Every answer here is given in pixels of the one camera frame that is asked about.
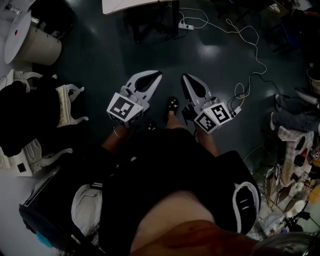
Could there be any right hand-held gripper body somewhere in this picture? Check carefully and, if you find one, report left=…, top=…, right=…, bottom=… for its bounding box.
left=181, top=96, right=234, bottom=135

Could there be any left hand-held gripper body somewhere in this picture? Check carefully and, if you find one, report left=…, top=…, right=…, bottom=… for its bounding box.
left=106, top=85, right=151, bottom=129

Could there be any person's left forearm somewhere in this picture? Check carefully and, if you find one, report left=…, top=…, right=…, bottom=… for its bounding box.
left=100, top=124, right=131, bottom=155

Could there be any person's right forearm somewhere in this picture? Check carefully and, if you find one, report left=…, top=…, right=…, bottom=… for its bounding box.
left=196, top=129, right=221, bottom=158

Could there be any black shoe with yellow stars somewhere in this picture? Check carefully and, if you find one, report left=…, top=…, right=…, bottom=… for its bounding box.
left=144, top=119, right=158, bottom=131
left=163, top=95, right=180, bottom=118

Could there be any person's bare leg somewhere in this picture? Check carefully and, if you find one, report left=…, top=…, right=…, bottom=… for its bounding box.
left=166, top=110, right=186, bottom=130

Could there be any white carved ornate chair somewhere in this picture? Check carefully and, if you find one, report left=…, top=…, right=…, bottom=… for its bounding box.
left=0, top=70, right=90, bottom=177

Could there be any white power strip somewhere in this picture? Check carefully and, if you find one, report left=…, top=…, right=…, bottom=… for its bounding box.
left=177, top=20, right=195, bottom=31

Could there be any white desk with black legs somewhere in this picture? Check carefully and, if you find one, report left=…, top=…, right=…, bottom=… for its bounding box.
left=101, top=0, right=181, bottom=43

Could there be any person's black clothing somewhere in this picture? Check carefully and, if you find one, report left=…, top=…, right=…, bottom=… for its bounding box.
left=98, top=127, right=262, bottom=253

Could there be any checked beige cloth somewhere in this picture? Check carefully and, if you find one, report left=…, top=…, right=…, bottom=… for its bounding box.
left=277, top=125, right=315, bottom=161

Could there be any black garment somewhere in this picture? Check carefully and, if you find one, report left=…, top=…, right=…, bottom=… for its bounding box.
left=0, top=76, right=66, bottom=158

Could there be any blue chair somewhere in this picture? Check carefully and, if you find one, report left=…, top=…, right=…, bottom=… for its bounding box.
left=272, top=8, right=310, bottom=53

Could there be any white round side table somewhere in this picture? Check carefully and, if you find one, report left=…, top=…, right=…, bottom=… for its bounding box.
left=4, top=9, right=63, bottom=66

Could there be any white cloth bag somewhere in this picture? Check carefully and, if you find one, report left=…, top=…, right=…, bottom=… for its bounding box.
left=70, top=183, right=104, bottom=238

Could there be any pale round bucket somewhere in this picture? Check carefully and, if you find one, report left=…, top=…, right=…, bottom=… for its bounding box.
left=306, top=63, right=320, bottom=94

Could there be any black flat case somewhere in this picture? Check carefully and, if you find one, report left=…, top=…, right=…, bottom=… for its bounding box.
left=18, top=165, right=103, bottom=256

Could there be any clear glass vessel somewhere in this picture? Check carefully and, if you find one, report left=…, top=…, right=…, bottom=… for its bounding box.
left=251, top=230, right=320, bottom=256

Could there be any pale yellow looped cable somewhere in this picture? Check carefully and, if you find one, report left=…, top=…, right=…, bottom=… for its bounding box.
left=233, top=82, right=251, bottom=107

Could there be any gold wire rack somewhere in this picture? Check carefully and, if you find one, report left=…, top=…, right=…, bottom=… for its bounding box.
left=242, top=144, right=277, bottom=210

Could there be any long white cable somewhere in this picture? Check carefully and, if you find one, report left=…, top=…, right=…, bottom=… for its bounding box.
left=178, top=6, right=268, bottom=100

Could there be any thin black cable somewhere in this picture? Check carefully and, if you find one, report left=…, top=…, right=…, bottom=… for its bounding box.
left=228, top=72, right=301, bottom=118

